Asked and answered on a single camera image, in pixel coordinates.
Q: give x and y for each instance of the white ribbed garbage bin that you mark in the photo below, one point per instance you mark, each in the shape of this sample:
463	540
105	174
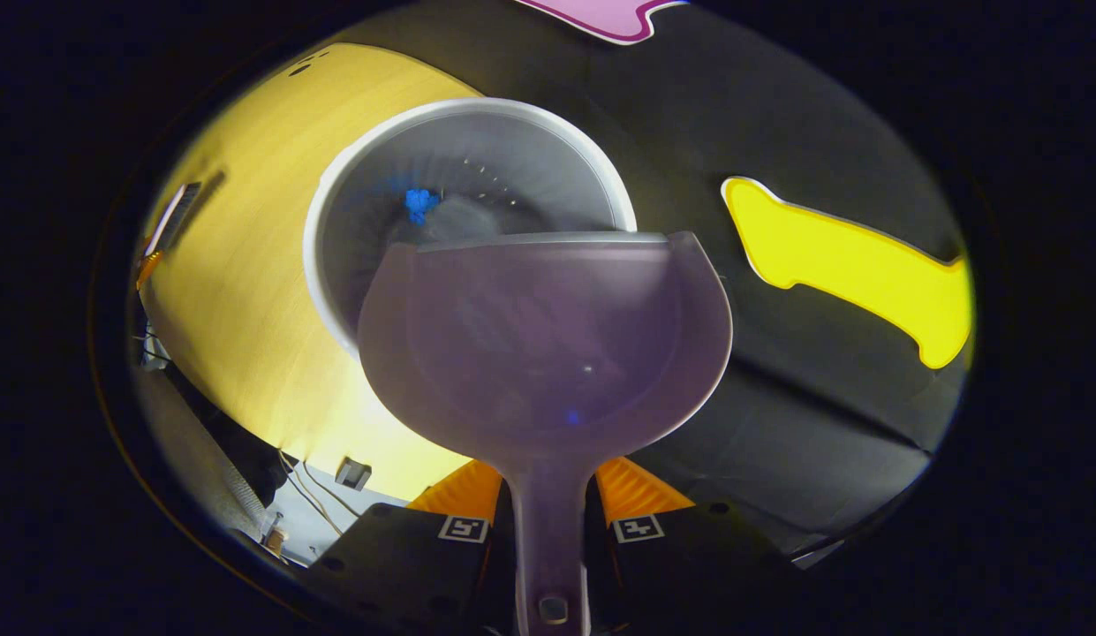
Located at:
477	168

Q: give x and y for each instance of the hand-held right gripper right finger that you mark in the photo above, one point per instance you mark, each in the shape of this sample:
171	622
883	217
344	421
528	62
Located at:
689	565

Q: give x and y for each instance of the lilac plastic dustpan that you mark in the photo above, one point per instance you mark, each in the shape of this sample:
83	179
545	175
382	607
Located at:
548	353

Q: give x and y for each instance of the grey desk bracket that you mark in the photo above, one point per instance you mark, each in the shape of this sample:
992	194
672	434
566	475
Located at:
353	474

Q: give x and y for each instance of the blue paper ball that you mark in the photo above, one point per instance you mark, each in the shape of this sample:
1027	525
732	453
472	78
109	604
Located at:
419	205

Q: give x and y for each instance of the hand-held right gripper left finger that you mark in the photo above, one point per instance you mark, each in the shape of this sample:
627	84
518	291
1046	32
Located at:
406	565

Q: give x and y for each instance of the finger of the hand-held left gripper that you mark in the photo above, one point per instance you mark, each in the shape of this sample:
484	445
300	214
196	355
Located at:
148	269

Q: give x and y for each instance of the yellow wooden desktop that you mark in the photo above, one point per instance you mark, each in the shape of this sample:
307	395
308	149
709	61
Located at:
247	265

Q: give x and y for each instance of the small pink broom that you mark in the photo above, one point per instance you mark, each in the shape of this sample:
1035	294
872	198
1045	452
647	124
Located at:
172	221

